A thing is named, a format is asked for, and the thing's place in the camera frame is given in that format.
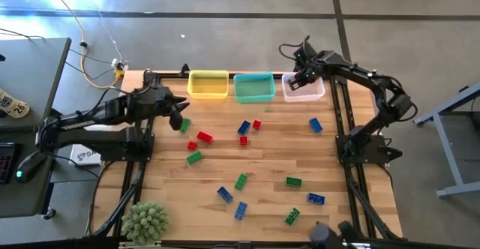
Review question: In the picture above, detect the yellow plastic bin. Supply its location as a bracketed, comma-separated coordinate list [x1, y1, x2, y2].
[187, 69, 230, 101]

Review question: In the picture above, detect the grey metal table frame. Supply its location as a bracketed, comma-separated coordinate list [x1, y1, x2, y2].
[412, 79, 480, 200]

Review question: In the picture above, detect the white printed box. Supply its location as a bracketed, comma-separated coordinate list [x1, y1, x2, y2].
[69, 143, 103, 167]

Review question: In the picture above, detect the black floor cable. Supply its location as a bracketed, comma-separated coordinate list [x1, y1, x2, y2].
[65, 40, 116, 82]

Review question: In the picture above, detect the black keyboard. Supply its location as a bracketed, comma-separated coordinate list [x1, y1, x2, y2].
[0, 142, 18, 185]

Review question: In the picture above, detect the black computer mouse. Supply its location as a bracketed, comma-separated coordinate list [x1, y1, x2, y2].
[14, 150, 48, 185]

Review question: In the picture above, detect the long red toy block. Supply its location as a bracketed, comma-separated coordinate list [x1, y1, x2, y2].
[196, 130, 214, 145]

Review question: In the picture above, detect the black aluminium table frame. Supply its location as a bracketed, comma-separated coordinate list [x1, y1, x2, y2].
[84, 64, 404, 249]

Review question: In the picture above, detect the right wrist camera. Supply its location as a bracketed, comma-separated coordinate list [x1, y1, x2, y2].
[294, 40, 317, 62]

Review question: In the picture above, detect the white power adapter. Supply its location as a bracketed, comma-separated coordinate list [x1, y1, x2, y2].
[110, 57, 131, 70]

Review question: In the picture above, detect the dark grey desk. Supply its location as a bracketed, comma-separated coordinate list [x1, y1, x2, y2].
[0, 127, 63, 220]

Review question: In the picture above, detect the clear plastic bin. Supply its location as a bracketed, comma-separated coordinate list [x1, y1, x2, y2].
[281, 72, 326, 104]

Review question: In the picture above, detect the grey desk top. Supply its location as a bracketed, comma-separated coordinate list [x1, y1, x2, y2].
[0, 37, 72, 132]

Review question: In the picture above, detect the green spiky artificial plant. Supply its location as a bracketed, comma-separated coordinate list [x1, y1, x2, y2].
[121, 200, 170, 246]

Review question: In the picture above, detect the white printed object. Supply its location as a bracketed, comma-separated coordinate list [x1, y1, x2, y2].
[0, 87, 31, 119]

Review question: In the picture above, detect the teal plastic bin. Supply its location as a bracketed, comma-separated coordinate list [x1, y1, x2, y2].
[232, 71, 277, 104]

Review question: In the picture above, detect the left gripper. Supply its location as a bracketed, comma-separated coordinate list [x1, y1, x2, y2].
[148, 85, 191, 119]

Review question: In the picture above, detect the white cable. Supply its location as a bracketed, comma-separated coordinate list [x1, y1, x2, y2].
[97, 10, 125, 65]

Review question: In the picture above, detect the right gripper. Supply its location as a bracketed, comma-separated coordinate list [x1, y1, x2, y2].
[287, 53, 328, 92]

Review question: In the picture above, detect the yellow cable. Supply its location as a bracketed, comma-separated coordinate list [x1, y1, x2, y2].
[40, 0, 125, 90]

